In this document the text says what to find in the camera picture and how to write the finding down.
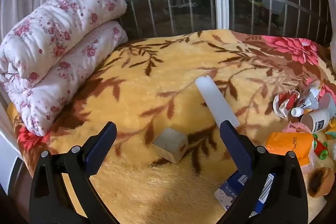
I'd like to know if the crumpled red white cup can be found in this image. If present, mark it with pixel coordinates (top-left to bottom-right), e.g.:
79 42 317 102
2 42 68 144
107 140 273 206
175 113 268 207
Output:
273 90 300 118

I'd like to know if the teal yellow packet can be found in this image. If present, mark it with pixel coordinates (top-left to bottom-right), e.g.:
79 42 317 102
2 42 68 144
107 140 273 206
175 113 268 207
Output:
324 119 336 140

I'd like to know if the crumpled white tube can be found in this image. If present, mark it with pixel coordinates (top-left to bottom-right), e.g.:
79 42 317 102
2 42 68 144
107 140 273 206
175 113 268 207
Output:
291 80 327 117

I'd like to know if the yellow floral blanket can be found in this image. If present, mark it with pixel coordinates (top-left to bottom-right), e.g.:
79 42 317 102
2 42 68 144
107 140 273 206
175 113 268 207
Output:
7 30 336 224

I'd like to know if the folded floral quilt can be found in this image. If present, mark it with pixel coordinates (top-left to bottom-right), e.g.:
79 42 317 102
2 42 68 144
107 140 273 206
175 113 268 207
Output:
0 0 129 137

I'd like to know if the orange paper cup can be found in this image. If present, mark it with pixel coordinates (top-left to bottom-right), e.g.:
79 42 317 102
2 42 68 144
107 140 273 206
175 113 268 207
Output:
265 132 315 167

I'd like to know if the white curtain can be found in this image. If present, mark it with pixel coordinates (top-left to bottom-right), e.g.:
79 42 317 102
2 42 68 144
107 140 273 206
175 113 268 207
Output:
318 0 336 75

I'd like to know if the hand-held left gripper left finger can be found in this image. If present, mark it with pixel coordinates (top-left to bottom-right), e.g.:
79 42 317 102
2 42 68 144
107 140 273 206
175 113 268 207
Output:
29 121 118 224

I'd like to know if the small beige cardboard box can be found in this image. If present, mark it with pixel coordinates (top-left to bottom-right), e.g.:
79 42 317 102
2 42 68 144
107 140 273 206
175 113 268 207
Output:
152 127 189 164

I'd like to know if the brown round container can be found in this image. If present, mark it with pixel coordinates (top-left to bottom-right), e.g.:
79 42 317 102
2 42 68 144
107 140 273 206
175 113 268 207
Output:
307 166 336 198

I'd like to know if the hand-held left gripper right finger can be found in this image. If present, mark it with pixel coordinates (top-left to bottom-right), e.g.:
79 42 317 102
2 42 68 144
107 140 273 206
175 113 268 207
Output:
218 120 309 224

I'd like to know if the pink crumpled paper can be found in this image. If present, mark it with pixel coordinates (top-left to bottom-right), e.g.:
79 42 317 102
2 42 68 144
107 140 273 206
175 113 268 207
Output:
282 122 313 134

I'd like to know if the blue white carton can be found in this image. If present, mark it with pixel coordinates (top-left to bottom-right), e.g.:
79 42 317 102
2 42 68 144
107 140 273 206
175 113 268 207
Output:
214 172 276 218

